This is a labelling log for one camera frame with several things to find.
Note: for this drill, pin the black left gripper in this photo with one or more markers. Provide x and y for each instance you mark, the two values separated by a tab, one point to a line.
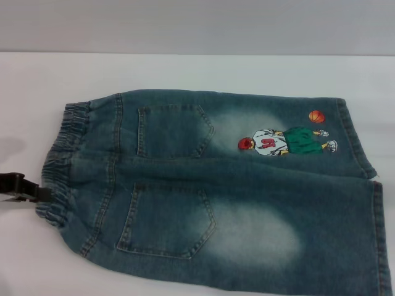
10	183

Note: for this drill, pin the blue denim shorts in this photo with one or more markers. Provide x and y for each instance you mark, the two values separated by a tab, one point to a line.
234	197

